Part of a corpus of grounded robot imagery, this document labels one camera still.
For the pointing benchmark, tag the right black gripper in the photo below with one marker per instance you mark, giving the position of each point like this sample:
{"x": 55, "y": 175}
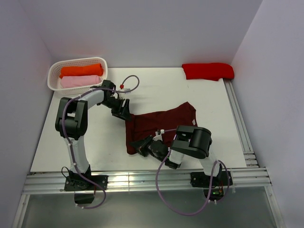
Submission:
{"x": 141, "y": 145}

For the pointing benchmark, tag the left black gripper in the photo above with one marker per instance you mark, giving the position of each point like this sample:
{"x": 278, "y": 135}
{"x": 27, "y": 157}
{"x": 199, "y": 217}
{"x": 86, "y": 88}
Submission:
{"x": 122, "y": 112}

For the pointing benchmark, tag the dark red t-shirt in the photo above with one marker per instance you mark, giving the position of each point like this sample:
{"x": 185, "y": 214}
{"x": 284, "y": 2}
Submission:
{"x": 144, "y": 125}

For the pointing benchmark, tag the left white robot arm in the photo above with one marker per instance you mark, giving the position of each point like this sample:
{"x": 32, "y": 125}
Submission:
{"x": 72, "y": 123}

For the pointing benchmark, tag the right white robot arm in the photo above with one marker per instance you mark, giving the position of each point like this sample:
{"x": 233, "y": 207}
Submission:
{"x": 172, "y": 145}

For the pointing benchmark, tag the orange rolled t-shirt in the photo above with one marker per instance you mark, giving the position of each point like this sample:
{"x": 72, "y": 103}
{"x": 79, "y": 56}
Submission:
{"x": 95, "y": 69}

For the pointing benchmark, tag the pink rolled t-shirt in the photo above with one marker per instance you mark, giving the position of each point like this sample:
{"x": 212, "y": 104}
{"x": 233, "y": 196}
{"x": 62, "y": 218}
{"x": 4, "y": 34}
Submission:
{"x": 79, "y": 81}

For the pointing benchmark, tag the white plastic basket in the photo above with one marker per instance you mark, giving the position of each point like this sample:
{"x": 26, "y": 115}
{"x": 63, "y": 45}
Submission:
{"x": 53, "y": 80}

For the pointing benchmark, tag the bright red folded t-shirt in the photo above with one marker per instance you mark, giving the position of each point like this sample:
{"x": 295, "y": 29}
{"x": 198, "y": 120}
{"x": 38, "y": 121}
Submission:
{"x": 208, "y": 71}

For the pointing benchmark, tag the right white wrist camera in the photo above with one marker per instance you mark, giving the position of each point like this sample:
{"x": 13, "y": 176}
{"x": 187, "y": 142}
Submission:
{"x": 158, "y": 135}

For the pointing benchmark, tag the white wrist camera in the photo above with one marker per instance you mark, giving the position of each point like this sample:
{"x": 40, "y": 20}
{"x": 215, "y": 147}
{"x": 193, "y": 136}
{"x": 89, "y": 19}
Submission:
{"x": 124, "y": 91}
{"x": 158, "y": 135}

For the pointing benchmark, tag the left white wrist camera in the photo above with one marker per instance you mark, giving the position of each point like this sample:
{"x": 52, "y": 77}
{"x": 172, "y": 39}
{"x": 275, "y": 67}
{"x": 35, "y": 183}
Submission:
{"x": 124, "y": 91}

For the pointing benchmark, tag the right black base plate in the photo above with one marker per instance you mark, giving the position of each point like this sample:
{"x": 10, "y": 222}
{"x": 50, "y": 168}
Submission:
{"x": 201, "y": 180}

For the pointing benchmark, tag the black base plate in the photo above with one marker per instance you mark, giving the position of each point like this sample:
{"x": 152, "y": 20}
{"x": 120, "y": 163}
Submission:
{"x": 201, "y": 180}
{"x": 77, "y": 183}

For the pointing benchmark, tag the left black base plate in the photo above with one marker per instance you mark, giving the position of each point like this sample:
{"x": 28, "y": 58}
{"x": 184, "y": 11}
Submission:
{"x": 77, "y": 183}

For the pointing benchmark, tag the aluminium side rail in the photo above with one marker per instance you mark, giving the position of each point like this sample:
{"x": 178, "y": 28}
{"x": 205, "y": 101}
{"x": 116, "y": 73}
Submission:
{"x": 247, "y": 148}

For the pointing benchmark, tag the aluminium front rail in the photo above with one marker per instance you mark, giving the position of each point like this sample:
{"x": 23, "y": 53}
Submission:
{"x": 131, "y": 181}

